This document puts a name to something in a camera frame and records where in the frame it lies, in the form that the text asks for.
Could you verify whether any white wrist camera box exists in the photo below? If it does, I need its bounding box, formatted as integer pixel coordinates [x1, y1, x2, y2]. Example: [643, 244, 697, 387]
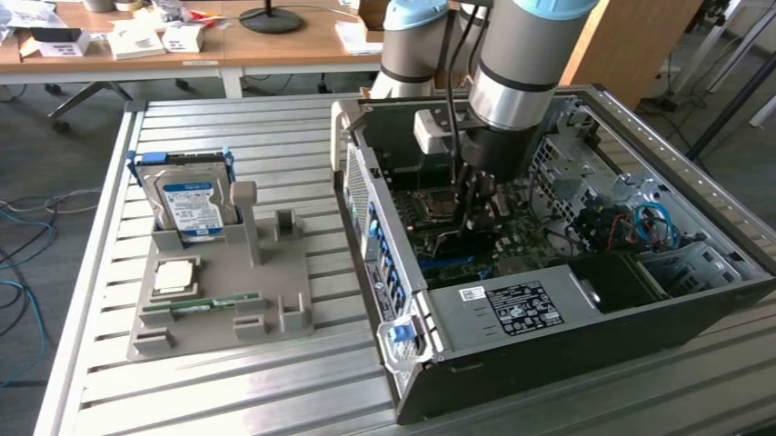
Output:
[414, 108, 466, 154]

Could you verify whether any silver CPU chip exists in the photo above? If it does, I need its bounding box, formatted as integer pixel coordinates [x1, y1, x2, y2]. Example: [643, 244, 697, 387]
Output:
[151, 260, 198, 292]

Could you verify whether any brown cardboard box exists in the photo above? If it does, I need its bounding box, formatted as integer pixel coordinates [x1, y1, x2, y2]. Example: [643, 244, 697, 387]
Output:
[358, 0, 389, 31]

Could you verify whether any white paper stack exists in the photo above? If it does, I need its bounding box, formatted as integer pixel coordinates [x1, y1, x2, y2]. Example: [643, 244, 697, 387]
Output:
[335, 21, 386, 56]

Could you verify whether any white flat box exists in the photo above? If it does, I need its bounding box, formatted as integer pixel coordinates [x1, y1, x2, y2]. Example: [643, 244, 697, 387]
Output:
[107, 20, 167, 62]

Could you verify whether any wooden desk white frame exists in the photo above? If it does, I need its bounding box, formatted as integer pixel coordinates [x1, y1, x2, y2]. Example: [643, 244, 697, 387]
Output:
[0, 0, 227, 99]
[223, 0, 557, 99]

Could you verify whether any white floor cable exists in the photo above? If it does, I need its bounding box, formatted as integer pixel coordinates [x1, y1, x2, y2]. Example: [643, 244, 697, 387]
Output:
[0, 187, 103, 215]

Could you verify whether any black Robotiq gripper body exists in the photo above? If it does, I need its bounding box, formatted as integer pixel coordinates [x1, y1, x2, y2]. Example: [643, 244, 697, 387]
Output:
[458, 124, 538, 183]

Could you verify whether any blue expansion slot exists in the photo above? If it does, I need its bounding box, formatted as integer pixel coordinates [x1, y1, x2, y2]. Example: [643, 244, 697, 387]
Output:
[421, 257, 478, 270]

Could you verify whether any metal CPU socket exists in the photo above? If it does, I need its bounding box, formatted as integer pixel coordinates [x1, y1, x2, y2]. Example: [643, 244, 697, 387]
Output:
[412, 188, 466, 223]

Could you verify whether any white box black lid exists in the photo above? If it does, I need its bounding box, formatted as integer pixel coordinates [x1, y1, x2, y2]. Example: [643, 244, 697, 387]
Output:
[30, 26, 92, 59]

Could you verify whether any green RAM stick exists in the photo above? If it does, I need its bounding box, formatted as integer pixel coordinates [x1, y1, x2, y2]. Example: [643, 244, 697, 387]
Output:
[143, 292, 265, 315]

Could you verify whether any black open PC case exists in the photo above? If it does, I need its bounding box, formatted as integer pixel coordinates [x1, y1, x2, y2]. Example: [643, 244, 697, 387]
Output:
[330, 84, 776, 426]

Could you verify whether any small white labelled box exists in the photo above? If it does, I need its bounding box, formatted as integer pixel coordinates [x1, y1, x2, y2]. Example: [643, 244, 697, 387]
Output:
[162, 25, 206, 55]

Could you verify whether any grey power supply unit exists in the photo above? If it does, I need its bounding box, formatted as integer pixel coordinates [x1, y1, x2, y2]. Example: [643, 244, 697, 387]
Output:
[424, 265, 608, 353]

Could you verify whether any grey plastic parts rack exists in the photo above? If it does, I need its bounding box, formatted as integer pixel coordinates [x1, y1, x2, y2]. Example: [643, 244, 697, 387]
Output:
[124, 180, 317, 362]

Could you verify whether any hard disk with blue bracket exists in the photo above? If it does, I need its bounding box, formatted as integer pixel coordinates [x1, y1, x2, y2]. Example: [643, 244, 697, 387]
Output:
[127, 147, 239, 246]

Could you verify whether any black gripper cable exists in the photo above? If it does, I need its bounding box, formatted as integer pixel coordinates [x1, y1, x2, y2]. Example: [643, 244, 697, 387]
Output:
[444, 0, 486, 183]

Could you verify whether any green motherboard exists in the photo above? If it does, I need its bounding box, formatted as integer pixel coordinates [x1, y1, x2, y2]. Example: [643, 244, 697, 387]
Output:
[387, 167, 584, 292]

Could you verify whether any silver disk bay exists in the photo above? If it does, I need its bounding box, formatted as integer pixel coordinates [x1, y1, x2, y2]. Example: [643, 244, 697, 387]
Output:
[639, 242, 744, 296]

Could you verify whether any wooden cabinet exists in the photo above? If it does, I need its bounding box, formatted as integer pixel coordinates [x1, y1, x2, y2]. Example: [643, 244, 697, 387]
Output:
[560, 0, 708, 110]

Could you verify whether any blue disk wire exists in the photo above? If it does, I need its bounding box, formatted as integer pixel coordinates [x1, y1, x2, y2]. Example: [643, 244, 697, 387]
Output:
[633, 202, 681, 250]

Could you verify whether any black office chair base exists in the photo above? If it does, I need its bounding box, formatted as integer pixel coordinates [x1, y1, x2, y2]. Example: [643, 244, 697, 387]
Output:
[46, 80, 136, 134]

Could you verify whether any blue floor cable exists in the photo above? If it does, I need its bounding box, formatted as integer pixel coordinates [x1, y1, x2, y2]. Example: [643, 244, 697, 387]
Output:
[0, 202, 58, 388]

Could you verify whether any black round lamp base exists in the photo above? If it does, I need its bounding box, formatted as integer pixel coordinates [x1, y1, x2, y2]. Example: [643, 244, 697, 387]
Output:
[238, 0, 305, 35]

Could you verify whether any clear plastic bag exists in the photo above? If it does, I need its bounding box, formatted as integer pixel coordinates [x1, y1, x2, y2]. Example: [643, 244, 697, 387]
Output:
[0, 0, 67, 31]

